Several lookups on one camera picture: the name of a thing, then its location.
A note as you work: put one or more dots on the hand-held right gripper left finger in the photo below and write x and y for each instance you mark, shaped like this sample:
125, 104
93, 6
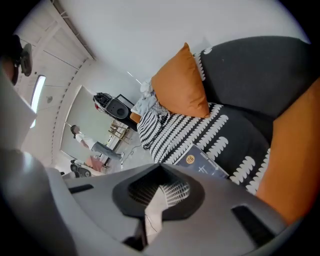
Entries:
105, 200

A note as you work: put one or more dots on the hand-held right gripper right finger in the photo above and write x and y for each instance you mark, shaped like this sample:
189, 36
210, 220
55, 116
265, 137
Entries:
212, 225

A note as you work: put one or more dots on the dark blue book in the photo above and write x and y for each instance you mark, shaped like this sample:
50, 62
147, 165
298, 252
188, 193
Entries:
200, 160

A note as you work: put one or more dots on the orange sofa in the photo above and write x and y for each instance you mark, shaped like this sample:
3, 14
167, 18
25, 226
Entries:
135, 118

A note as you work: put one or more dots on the pink chair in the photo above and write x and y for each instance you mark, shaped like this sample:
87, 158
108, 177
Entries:
95, 162

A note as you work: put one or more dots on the black and white patterned blanket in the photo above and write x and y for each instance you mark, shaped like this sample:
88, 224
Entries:
175, 130

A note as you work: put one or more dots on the grey-blue garment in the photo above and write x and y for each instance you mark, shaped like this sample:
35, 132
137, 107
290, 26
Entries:
143, 105

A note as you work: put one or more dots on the grey plaid garment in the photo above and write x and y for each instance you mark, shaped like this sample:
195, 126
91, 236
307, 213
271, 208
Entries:
160, 110

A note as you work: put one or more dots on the orange cushion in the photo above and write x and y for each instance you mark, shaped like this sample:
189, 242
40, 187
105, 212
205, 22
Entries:
292, 155
180, 82

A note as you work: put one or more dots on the round ceiling detector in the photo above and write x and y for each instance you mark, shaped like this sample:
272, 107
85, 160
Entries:
49, 99

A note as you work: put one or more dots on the white garment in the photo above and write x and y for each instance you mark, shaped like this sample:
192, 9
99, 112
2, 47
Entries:
146, 87

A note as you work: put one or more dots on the long ceiling light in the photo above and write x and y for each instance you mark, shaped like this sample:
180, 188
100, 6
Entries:
38, 90

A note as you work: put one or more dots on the person's head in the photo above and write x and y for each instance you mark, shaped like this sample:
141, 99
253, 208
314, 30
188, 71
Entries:
10, 72

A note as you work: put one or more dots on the black head camera rig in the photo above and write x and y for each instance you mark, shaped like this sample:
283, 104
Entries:
26, 60

